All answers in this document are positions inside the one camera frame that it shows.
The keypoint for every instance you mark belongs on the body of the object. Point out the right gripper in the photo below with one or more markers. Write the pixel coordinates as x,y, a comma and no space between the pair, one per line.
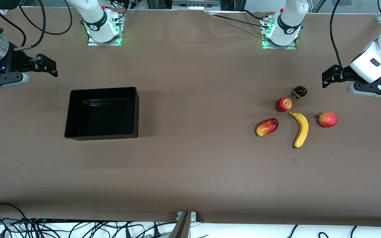
16,61

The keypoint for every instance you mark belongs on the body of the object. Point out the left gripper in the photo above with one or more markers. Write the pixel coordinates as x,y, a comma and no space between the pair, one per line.
343,74

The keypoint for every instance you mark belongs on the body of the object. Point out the small red yellow apple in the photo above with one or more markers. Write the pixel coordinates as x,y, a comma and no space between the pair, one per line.
283,104

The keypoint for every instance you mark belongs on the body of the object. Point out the yellow banana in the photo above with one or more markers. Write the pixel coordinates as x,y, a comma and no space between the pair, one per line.
302,129

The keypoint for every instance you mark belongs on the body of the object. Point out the black rectangular plastic box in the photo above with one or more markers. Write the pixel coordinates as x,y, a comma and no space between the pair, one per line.
101,115

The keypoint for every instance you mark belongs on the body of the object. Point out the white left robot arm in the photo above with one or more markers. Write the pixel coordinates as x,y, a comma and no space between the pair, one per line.
289,19

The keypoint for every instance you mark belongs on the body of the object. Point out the red apple right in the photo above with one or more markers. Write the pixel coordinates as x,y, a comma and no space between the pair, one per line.
328,119

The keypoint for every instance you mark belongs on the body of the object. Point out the dark purple mangosteen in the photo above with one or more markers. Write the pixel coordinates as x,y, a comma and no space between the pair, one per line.
300,91

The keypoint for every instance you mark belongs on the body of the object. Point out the red yellow mango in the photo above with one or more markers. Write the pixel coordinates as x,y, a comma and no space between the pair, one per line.
267,127

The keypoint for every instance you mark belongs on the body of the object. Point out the brown table cover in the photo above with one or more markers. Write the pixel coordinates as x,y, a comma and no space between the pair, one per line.
190,181

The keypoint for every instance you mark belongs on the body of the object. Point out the metal base plate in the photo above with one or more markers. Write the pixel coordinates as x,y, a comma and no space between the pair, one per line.
291,47
93,42

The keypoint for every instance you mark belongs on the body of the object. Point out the silver aluminium frame rail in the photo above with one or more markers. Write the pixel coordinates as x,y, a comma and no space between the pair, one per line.
195,4

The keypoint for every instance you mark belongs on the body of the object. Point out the small silver edge bracket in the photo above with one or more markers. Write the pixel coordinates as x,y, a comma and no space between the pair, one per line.
179,215

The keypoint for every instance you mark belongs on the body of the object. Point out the dark slanted post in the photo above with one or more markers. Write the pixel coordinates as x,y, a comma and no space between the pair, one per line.
181,228

